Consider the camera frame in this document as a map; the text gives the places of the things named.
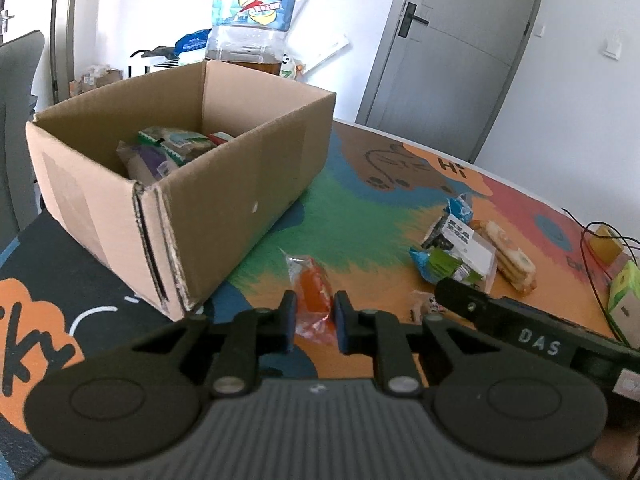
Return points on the blue plastic bag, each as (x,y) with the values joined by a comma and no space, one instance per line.
(192,42)

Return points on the grey chair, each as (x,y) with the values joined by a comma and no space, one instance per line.
(17,110)

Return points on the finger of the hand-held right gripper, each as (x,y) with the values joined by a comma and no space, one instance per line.
(470,305)

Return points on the panda print bag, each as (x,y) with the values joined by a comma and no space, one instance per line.
(290,67)

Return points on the long white purple snack packet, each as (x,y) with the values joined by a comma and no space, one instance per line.
(142,160)

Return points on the orange snack packet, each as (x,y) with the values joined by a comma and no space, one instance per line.
(312,290)

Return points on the small clear snack packet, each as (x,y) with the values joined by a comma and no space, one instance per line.
(424,305)

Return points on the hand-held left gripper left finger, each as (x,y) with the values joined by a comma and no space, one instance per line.
(289,321)

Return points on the black shoe rack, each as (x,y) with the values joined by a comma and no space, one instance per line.
(150,60)

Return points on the green white tissue box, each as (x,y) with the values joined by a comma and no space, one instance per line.
(625,295)

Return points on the open grey room door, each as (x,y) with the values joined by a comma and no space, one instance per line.
(65,25)

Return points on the red snack packet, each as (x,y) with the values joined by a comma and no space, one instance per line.
(221,138)

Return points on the cardboard box of drinks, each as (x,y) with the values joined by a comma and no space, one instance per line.
(95,79)

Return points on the yellow box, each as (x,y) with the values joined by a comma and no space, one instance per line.
(606,244)

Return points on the sandwich biscuit packet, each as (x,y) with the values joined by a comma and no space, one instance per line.
(510,257)

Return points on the colourful cat print table mat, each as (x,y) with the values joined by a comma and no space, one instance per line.
(350,210)

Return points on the large iced tea bottle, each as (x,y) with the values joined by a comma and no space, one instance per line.
(255,5)

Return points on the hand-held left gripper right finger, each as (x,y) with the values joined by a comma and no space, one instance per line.
(342,321)

